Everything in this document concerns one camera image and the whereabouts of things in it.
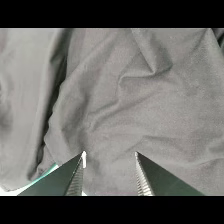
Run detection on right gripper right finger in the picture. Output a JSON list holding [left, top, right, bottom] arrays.
[[134, 151, 205, 197]]

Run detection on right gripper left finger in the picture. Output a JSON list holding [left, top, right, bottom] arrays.
[[18, 150, 88, 197]]

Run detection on grey shirt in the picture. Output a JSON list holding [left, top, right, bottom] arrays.
[[0, 27, 224, 197]]

